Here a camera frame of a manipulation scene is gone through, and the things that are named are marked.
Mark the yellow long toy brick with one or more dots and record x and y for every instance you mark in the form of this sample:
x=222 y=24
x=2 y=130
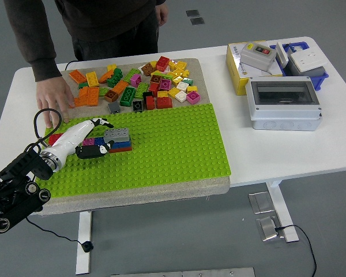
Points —
x=92 y=79

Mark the dark blue small brick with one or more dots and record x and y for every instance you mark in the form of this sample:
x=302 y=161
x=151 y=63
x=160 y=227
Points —
x=99 y=141

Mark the white toy brick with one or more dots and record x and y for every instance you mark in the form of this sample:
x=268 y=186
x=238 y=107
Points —
x=182 y=86
x=180 y=96
x=140 y=69

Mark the metal floor plate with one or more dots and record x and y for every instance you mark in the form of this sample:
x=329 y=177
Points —
x=266 y=228
x=261 y=202

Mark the pink toy brick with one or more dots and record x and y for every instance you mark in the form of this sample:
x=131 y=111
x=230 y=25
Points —
x=193 y=98
x=88 y=142
x=135 y=80

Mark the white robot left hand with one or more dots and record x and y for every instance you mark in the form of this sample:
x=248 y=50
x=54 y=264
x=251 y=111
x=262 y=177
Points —
x=69 y=138

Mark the orange long toy brick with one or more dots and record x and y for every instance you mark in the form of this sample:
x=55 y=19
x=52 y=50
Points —
x=81 y=102
x=78 y=76
x=93 y=96

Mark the person's right hand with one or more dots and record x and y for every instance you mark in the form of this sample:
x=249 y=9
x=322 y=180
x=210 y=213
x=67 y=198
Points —
x=53 y=95

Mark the grey-brown mat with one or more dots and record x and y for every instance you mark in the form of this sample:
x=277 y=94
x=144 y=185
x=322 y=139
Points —
x=89 y=111

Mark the white table leg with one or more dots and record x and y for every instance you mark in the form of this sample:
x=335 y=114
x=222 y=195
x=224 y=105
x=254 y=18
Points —
x=276 y=196
x=83 y=225

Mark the small green toy brick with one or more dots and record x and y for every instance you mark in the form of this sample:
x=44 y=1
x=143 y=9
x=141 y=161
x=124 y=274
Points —
x=83 y=85
x=188 y=81

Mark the dark green long brick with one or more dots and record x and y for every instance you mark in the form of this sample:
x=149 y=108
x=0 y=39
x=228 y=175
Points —
x=127 y=96

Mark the white distribution box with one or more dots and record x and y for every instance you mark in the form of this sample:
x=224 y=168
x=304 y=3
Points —
x=282 y=115

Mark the black toy brick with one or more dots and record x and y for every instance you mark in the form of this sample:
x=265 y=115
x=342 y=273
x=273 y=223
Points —
x=148 y=95
x=138 y=106

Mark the yellow cardboard box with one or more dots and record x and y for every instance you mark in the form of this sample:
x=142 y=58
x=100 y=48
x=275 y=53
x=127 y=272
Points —
x=233 y=69

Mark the dark green toy brick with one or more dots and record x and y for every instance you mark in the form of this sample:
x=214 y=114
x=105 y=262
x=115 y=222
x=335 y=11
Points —
x=115 y=78

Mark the blue long brick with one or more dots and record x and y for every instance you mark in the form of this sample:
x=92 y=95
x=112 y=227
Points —
x=122 y=144

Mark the grey push-button switch box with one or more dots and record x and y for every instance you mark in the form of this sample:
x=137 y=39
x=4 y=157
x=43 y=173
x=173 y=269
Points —
x=256 y=57

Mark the white wall socket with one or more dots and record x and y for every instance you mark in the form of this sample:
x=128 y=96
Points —
x=307 y=59

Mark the yellow small toy brick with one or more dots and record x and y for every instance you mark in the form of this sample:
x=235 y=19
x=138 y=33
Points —
x=162 y=94
x=112 y=67
x=179 y=72
x=156 y=73
x=192 y=89
x=172 y=66
x=173 y=93
x=181 y=65
x=177 y=80
x=153 y=64

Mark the orange-red toy brick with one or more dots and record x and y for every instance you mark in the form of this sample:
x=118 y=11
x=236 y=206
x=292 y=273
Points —
x=121 y=149

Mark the red long toy brick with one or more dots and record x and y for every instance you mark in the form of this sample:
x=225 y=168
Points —
x=55 y=139

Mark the dark square floor plate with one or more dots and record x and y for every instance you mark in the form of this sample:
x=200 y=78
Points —
x=192 y=13
x=197 y=21

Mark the person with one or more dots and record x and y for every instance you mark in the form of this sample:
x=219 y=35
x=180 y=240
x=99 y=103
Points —
x=103 y=20

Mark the long metal floor strip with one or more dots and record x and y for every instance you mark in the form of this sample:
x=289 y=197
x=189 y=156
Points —
x=190 y=272

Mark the blue plastic bin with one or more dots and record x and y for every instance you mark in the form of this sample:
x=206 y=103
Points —
x=320 y=82

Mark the green studded baseplate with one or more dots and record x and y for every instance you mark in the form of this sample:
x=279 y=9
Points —
x=167 y=144

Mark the brown toy brick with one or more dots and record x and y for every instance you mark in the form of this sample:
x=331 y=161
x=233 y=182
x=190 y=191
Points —
x=147 y=69
x=155 y=79
x=111 y=96

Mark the purple toy brick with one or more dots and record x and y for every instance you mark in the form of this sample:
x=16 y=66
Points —
x=165 y=84

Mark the person's left hand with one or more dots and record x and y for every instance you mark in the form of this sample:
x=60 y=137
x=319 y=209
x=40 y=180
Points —
x=163 y=14

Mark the person's right forearm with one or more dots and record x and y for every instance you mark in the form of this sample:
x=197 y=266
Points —
x=41 y=57

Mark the grey plastic box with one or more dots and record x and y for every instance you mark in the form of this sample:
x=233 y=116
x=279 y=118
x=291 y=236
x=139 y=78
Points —
x=311 y=72

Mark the lime green toy brick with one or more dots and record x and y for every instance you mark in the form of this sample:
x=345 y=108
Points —
x=141 y=91
x=167 y=76
x=103 y=91
x=131 y=75

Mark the white switch panel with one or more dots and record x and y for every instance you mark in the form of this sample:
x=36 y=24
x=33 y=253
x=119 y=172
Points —
x=281 y=54

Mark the dark grey toy brick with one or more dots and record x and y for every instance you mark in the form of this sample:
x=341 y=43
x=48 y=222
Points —
x=114 y=108

